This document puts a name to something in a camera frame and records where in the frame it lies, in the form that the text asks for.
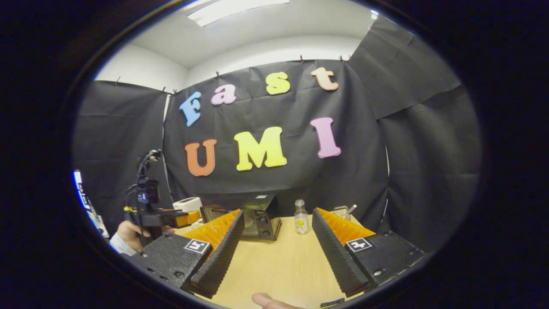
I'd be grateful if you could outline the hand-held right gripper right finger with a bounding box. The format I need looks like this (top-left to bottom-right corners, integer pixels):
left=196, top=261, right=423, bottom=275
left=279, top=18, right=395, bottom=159
left=312, top=208, right=427, bottom=297

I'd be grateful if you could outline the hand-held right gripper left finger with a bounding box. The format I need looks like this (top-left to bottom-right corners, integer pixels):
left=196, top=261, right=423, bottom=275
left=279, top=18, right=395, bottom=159
left=129, top=209, right=245, bottom=299

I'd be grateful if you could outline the black electric oven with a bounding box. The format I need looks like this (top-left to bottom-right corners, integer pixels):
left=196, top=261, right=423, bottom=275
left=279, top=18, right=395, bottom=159
left=199, top=194, right=282, bottom=241

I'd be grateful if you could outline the white toaster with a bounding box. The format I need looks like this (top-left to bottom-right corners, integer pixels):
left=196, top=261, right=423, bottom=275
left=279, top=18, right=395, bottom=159
left=173, top=197, right=203, bottom=213

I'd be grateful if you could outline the clear glass bottle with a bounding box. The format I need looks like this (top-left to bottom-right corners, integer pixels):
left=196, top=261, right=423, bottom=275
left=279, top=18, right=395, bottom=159
left=295, top=199, right=309, bottom=235

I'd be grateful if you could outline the white printed board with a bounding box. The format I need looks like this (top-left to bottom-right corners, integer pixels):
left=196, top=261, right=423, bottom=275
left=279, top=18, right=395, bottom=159
left=72, top=170, right=109, bottom=239

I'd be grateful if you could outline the black backdrop cloth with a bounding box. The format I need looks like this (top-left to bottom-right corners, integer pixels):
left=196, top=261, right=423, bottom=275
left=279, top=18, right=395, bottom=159
left=72, top=15, right=481, bottom=254

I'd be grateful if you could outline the large ceiling light panel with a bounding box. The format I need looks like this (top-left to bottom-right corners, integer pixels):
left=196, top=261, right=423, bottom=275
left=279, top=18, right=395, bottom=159
left=187, top=0, right=290, bottom=27

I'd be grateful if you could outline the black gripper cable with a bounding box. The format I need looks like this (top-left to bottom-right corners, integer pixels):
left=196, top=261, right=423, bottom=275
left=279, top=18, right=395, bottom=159
left=136, top=149, right=163, bottom=185

